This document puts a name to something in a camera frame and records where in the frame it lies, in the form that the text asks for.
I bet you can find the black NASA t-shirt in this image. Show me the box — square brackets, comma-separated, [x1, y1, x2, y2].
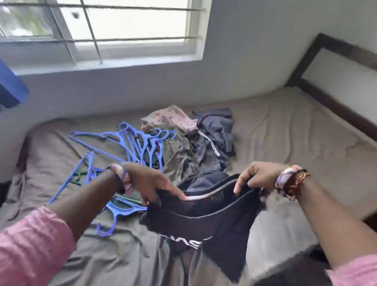
[144, 172, 267, 284]

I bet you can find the white framed window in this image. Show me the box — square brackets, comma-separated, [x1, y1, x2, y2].
[0, 0, 213, 75]

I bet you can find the blue striped shirt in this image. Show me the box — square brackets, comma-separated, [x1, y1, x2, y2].
[191, 107, 238, 172]

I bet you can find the person's right forearm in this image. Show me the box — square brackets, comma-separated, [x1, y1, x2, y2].
[297, 177, 377, 271]

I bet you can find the dark wooden bed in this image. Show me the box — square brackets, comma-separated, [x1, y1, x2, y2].
[284, 32, 377, 143]

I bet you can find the striped white purple bangle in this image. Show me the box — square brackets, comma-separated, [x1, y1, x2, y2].
[274, 165, 303, 193]

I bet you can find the pink floral striped garment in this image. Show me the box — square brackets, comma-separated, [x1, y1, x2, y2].
[139, 105, 199, 134]

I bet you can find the person's right hand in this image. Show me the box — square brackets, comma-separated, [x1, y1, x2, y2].
[232, 161, 291, 197]

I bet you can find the bed with beige sheet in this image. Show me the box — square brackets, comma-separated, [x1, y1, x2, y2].
[0, 85, 377, 286]

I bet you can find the grey button shirt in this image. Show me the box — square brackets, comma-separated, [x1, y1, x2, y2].
[176, 170, 232, 193]

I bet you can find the person's left hand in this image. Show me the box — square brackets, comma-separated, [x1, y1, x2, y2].
[120, 161, 189, 207]

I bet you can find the striped orange purple bangle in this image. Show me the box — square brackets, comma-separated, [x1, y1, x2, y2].
[106, 163, 134, 196]

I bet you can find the blue curtain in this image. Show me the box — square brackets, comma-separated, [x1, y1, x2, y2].
[0, 58, 31, 110]

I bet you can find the pile of blue hangers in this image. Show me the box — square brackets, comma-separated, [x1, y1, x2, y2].
[47, 121, 179, 238]

